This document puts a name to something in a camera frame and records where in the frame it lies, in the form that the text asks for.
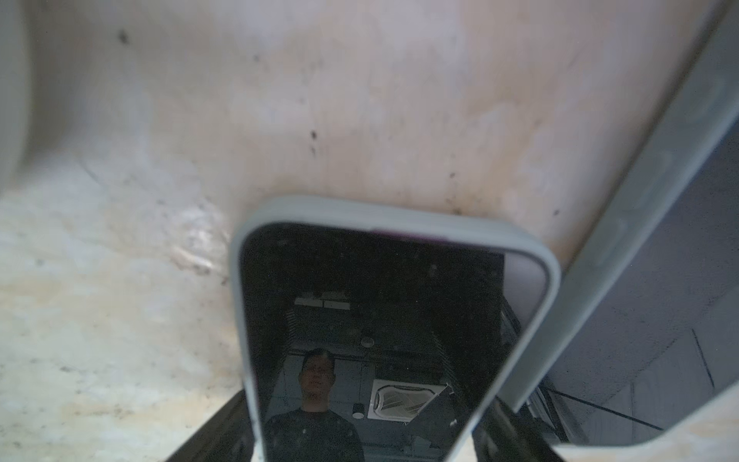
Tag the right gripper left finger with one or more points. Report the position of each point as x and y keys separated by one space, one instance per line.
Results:
x=227 y=436

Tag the black phone grey-green case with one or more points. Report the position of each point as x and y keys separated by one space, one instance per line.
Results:
x=374 y=333

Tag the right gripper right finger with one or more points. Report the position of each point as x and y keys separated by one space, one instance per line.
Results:
x=503 y=435

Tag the white plastic storage box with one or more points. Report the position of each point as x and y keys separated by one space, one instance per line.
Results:
x=160 y=125

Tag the black phone cream case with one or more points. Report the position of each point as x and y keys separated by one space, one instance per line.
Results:
x=644 y=331

